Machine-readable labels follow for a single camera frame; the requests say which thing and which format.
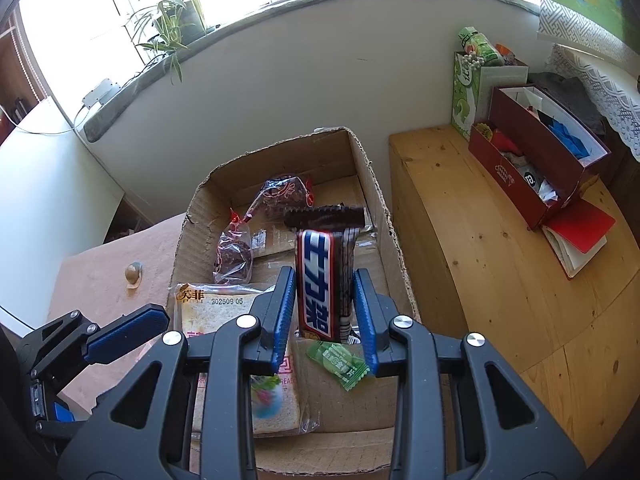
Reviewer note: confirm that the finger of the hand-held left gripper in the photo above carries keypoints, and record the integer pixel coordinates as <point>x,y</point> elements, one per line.
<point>125,332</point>
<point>65,412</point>

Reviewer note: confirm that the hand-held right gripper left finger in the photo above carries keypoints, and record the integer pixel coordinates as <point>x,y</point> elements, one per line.
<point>281,320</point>

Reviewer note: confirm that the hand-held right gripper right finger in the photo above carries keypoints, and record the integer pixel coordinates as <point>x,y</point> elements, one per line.
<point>367,325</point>

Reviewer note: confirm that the green candy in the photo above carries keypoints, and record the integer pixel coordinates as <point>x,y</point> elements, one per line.
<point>337,365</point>

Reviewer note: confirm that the dark snack packets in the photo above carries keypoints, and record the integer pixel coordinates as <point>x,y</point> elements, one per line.
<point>317,285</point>

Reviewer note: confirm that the sliced bread packet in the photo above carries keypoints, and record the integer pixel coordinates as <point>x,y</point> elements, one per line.
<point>220,310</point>

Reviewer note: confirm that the dark red snack packet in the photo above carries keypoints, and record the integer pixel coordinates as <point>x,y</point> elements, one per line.
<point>235,252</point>
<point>282,192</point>

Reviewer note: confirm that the cardboard box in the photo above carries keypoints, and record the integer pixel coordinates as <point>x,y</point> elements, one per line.
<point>340,410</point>

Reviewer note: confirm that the small tan round object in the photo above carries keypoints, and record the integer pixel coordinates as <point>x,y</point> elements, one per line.
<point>133,273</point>

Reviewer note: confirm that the wooden side table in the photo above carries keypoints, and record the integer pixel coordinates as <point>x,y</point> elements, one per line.
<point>475,260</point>

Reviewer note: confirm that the white cabinet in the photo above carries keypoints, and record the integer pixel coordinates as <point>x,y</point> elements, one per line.
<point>50,175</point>

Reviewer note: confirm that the dark red storage box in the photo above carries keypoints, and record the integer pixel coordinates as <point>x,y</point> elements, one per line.
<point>555,185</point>

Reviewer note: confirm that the red notebook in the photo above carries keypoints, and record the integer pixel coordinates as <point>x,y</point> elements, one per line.
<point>582,230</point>

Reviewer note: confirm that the white power adapter box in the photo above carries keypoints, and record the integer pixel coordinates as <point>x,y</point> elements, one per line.
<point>100,92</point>

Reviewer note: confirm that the green gift bag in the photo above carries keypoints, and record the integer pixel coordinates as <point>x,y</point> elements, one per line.
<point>465,95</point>

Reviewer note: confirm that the wooden shelf unit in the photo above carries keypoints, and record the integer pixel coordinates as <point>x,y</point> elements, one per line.
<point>20,85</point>

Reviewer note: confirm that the blue cloth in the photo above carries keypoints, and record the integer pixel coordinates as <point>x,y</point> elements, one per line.
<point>570,137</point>

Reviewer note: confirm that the green snack packet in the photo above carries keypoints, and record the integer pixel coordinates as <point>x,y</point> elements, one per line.
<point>477,42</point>

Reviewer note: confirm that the grey sill cloth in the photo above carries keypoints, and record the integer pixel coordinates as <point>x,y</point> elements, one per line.
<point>250,17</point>

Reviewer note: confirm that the potted spider plant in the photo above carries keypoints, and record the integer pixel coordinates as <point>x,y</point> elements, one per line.
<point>187,22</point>

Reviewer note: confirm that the window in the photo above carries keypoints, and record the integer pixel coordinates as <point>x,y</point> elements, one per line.
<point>90,20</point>

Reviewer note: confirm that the white lace cloth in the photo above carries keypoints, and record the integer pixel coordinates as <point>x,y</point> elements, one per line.
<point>615,95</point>

